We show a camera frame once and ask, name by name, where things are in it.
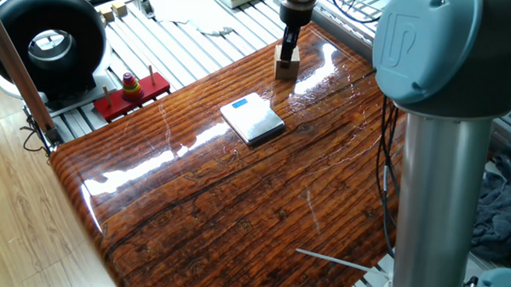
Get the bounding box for black ring shaped appliance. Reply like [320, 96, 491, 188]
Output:
[0, 0, 116, 114]

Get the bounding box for silver digital pocket scale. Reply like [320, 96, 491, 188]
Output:
[218, 90, 287, 147]

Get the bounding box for small wooden cube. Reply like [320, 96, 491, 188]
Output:
[98, 6, 116, 24]
[111, 1, 129, 19]

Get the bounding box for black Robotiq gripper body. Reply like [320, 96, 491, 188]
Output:
[278, 0, 318, 31]

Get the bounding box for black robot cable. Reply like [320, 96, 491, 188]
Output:
[372, 96, 405, 258]

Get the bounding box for white zip tie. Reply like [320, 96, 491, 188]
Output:
[293, 248, 392, 278]

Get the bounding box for aluminium stand post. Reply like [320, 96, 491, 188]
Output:
[131, 0, 156, 20]

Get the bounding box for rainbow stacking rings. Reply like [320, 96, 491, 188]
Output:
[121, 72, 146, 104]

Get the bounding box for wood grain table board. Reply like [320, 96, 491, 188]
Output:
[44, 12, 408, 287]

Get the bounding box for red ring tower base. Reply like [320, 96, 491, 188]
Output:
[93, 63, 172, 125]

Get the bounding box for brown metal pole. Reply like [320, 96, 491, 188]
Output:
[0, 0, 69, 149]

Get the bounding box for light wooden block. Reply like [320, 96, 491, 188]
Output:
[273, 43, 302, 82]

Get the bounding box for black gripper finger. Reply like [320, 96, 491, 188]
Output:
[278, 26, 302, 71]

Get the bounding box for dark grey cloth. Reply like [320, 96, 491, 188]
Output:
[470, 151, 511, 269]

